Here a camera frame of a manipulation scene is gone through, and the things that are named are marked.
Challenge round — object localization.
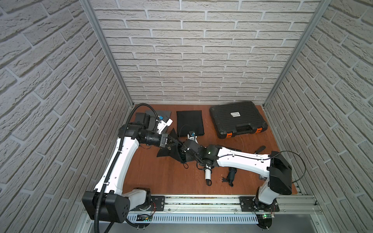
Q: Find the black printed drawstring pouch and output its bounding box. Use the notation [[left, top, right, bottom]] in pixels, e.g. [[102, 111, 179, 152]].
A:
[[156, 129, 194, 164]]

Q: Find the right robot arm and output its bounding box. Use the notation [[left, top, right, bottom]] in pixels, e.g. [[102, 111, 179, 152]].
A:
[[178, 139, 293, 210]]

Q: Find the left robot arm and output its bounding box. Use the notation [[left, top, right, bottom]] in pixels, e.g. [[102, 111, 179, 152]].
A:
[[82, 103, 178, 233]]

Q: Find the white hair dryer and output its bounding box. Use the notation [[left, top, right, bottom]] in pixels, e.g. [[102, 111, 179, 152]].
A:
[[205, 166, 212, 186]]

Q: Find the black fabric pouch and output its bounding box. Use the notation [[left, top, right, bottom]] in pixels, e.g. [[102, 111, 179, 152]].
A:
[[176, 110, 205, 137]]

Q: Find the grey fabric pouch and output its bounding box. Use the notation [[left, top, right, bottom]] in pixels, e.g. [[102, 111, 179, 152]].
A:
[[145, 110, 172, 122]]

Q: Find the black plastic tool case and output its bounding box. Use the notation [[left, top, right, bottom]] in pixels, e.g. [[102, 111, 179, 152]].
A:
[[209, 101, 268, 139]]

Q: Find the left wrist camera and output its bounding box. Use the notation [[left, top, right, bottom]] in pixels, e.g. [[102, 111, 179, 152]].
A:
[[156, 116, 173, 135]]

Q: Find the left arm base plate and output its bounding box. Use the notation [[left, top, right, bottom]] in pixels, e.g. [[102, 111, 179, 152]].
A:
[[131, 195, 166, 212]]

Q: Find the aluminium rail frame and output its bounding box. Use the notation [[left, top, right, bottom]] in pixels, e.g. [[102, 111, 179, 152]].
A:
[[81, 193, 324, 225]]

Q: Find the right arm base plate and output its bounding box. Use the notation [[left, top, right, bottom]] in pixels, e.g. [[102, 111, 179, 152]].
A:
[[239, 196, 280, 213]]

